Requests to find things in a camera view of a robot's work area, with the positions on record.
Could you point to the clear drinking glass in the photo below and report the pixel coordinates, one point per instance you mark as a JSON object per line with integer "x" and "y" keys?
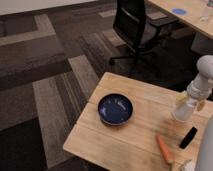
{"x": 207, "y": 11}

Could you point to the black office chair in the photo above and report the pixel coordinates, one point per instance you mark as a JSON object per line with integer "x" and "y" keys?
{"x": 140, "y": 33}

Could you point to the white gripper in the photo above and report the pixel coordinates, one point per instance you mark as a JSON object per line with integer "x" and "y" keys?
{"x": 194, "y": 93}

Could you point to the dark blue bowl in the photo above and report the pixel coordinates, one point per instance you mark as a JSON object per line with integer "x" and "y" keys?
{"x": 115, "y": 109}

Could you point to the white crumpled object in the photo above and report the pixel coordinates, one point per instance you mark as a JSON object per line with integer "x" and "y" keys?
{"x": 188, "y": 165}

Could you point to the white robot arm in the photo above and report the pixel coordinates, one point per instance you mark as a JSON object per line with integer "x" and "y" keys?
{"x": 204, "y": 81}

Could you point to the blue round coaster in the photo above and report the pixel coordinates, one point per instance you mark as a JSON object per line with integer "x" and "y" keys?
{"x": 179, "y": 11}

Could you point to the orange carrot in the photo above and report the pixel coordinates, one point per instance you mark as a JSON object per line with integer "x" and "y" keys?
{"x": 167, "y": 155}

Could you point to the light wooden desk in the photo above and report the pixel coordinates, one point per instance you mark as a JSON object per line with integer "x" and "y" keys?
{"x": 192, "y": 18}

